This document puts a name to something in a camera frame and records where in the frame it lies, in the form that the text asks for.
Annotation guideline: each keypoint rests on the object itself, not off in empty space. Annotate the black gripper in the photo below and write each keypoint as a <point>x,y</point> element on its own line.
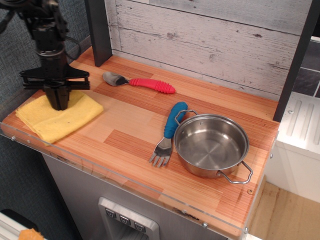
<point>55,72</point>

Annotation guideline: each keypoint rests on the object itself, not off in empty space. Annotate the yellow cloth napkin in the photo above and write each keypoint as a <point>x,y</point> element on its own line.
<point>52,125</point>

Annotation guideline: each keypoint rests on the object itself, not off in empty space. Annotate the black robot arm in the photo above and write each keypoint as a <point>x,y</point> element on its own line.
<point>48,29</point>

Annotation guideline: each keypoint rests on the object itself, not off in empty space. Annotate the orange object at corner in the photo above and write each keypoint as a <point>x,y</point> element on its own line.
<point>30,234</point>

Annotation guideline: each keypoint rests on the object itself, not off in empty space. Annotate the grey dispenser button panel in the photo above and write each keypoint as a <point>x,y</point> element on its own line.
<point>122,223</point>

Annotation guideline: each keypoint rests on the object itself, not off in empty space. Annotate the clear acrylic edge guard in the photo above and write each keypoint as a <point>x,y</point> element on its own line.
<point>123,160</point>

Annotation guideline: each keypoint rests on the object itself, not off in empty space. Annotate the small steel pot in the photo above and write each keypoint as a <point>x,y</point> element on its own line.
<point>211,146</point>

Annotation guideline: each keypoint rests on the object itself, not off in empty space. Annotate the white toy sink unit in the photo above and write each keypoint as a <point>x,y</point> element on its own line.
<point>294,163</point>

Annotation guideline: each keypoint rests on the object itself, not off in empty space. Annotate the red handled spoon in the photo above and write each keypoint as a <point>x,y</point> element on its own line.
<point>115,80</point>

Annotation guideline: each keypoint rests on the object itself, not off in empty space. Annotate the blue handled fork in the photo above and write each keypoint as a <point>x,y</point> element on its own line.
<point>162,152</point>

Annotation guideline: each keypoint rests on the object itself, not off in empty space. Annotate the dark grey right post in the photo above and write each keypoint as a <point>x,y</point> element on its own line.
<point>308,29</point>

